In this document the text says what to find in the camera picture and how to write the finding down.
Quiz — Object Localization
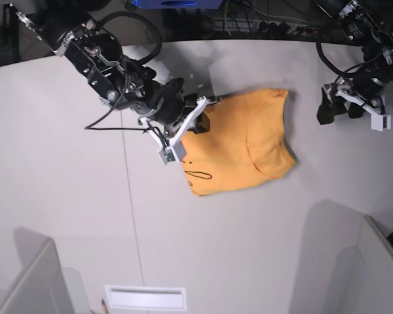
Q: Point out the grey partition panel left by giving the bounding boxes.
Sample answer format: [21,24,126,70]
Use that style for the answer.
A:
[0,237,75,313]

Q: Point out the white paper label sheet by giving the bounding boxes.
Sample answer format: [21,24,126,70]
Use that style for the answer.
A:
[105,285,187,311]

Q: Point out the grey partition panel right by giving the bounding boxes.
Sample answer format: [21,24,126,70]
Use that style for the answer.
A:
[322,216,393,313]

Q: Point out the pencil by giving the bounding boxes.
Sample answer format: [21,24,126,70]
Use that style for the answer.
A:
[101,299,109,314]

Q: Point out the grey partition panel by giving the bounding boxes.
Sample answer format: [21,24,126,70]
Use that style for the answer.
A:
[0,237,75,313]
[322,216,393,313]

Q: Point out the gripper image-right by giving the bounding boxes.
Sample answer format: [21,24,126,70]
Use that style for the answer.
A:
[316,70,393,124]

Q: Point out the orange yellow T-shirt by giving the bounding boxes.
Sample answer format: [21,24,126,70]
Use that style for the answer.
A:
[182,88,296,196]

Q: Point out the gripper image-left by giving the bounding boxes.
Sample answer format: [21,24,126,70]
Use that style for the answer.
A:
[136,78,210,133]

